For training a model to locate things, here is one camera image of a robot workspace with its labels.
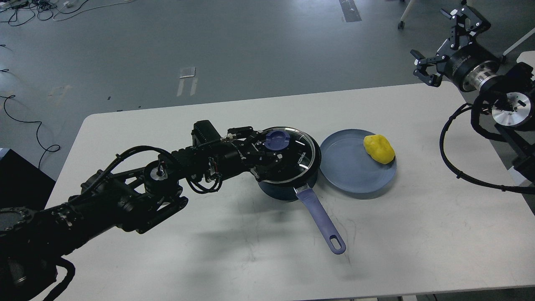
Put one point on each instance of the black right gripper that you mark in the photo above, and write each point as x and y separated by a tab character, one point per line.
471	67

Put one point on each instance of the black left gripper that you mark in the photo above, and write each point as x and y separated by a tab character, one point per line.
263	166

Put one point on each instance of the glass lid blue knob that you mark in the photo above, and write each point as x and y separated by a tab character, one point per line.
301	155

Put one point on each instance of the yellow potato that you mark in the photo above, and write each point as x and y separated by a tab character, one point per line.
379	148

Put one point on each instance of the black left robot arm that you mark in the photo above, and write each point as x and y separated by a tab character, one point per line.
136	192

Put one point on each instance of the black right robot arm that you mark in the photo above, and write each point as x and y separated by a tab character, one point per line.
505	104

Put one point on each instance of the white chair legs with casters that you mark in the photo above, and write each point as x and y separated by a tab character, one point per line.
410	4

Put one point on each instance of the blue round plate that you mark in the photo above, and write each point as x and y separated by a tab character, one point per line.
347	166

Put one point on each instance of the black box left edge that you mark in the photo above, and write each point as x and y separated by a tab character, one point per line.
21	183

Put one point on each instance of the dark blue saucepan purple handle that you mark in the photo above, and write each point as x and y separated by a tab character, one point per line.
308	197

